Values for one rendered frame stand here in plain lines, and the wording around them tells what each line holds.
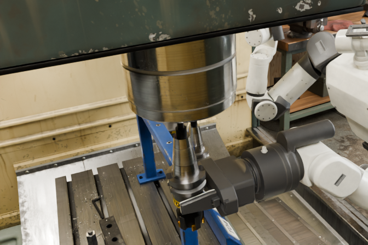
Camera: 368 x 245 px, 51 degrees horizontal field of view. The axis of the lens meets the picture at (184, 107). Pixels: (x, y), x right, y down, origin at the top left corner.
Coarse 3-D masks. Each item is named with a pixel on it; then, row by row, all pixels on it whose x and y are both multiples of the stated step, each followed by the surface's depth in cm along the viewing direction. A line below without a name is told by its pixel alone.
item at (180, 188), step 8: (168, 168) 64; (200, 168) 64; (168, 176) 63; (200, 176) 61; (168, 184) 63; (176, 184) 60; (184, 184) 60; (192, 184) 60; (200, 184) 62; (176, 192) 61; (184, 192) 61; (192, 192) 60
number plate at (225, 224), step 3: (219, 219) 113; (222, 219) 114; (222, 222) 112; (225, 222) 114; (225, 225) 111; (228, 225) 114; (225, 228) 109; (228, 228) 111; (231, 228) 114; (228, 231) 108; (231, 231) 110; (231, 234) 108; (234, 234) 111; (234, 237) 109; (237, 237) 110
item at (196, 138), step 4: (188, 128) 95; (192, 128) 94; (196, 128) 94; (188, 132) 95; (192, 132) 94; (196, 132) 94; (200, 132) 95; (192, 136) 94; (196, 136) 94; (200, 136) 95; (192, 140) 95; (196, 140) 95; (200, 140) 95; (196, 144) 95; (200, 144) 95; (196, 148) 95; (200, 148) 96; (204, 148) 97; (196, 152) 96; (200, 152) 96
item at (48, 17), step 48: (0, 0) 33; (48, 0) 34; (96, 0) 36; (144, 0) 37; (192, 0) 39; (240, 0) 40; (288, 0) 42; (336, 0) 44; (0, 48) 35; (48, 48) 36; (96, 48) 38; (144, 48) 39
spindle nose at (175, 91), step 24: (168, 48) 45; (192, 48) 46; (216, 48) 47; (144, 72) 48; (168, 72) 47; (192, 72) 47; (216, 72) 48; (144, 96) 50; (168, 96) 48; (192, 96) 48; (216, 96) 50; (168, 120) 50; (192, 120) 50
